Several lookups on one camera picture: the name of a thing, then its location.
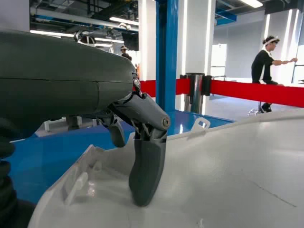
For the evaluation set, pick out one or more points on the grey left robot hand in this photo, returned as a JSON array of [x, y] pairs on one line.
[[59, 78]]

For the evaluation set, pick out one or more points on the ceiling light strip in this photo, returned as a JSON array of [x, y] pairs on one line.
[[123, 21], [52, 33], [109, 40], [251, 3]]

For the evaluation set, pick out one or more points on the chrome stool base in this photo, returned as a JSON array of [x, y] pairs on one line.
[[254, 111]]

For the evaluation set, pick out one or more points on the red barrier belt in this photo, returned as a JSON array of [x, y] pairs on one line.
[[261, 93], [147, 88]]

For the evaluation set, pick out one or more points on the chrome stanchion post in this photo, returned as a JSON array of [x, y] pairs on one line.
[[194, 94]]

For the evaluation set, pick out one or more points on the person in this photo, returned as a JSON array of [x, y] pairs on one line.
[[125, 54], [261, 69]]

